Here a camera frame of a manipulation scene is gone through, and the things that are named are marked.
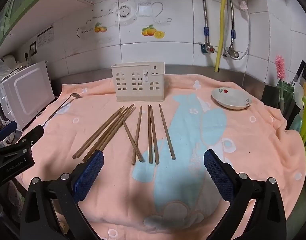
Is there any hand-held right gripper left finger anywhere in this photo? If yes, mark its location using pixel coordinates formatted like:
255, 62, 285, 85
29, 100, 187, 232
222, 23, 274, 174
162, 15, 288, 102
19, 149, 105, 240

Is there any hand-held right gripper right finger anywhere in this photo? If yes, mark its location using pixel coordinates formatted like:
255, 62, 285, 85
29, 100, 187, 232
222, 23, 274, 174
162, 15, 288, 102
204, 149, 287, 240

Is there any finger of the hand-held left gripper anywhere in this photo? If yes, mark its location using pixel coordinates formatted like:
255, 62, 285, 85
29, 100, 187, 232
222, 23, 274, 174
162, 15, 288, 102
0, 124, 44, 159
0, 121, 18, 139

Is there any brown wooden chopstick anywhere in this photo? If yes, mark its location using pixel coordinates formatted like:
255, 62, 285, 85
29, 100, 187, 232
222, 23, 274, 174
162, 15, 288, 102
131, 105, 143, 166

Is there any cream plastic utensil holder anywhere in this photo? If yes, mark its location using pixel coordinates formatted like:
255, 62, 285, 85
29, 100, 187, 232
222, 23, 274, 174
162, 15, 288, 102
111, 61, 166, 103

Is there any metal slotted spoon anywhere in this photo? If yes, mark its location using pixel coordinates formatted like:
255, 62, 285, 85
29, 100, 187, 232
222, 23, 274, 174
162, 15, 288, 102
42, 93, 83, 128

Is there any white microwave oven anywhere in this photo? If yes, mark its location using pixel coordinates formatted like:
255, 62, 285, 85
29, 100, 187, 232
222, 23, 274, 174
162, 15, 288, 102
0, 60, 55, 131

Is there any peach printed towel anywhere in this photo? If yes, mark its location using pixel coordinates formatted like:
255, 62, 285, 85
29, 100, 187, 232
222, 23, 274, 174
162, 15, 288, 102
14, 74, 306, 240

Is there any row of wooden chopsticks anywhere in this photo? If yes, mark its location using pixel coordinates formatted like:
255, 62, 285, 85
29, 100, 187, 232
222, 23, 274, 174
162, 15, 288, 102
72, 104, 176, 166

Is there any white floral shallow bowl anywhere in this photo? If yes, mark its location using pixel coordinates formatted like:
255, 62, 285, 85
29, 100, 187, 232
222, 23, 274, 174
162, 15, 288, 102
211, 87, 253, 110

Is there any green glass jar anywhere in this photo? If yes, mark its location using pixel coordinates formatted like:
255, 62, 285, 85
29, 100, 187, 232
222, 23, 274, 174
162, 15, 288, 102
276, 79, 296, 117

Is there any metal water valve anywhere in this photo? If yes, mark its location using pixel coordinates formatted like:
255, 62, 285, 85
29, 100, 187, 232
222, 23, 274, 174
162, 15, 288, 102
199, 42, 216, 54
223, 47, 240, 58

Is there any pink bottle brush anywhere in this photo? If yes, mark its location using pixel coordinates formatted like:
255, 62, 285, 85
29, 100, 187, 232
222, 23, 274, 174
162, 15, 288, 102
275, 55, 286, 81

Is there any white paper wall label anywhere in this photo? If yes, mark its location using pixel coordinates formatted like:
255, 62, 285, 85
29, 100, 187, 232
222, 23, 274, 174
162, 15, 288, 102
36, 26, 55, 47

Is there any green wall cabinet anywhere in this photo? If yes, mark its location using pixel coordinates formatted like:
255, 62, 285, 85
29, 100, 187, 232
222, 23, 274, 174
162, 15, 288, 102
0, 0, 95, 55

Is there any clear plastic hose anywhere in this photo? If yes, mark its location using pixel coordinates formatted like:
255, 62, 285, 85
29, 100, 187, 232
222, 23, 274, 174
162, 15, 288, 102
237, 0, 251, 60

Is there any wall faucet with hoses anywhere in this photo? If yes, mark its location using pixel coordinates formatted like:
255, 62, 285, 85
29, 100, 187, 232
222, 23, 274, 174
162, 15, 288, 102
214, 0, 229, 72

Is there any braided metal hose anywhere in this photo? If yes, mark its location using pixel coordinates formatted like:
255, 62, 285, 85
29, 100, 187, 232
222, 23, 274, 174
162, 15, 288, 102
199, 0, 209, 43
227, 0, 238, 53

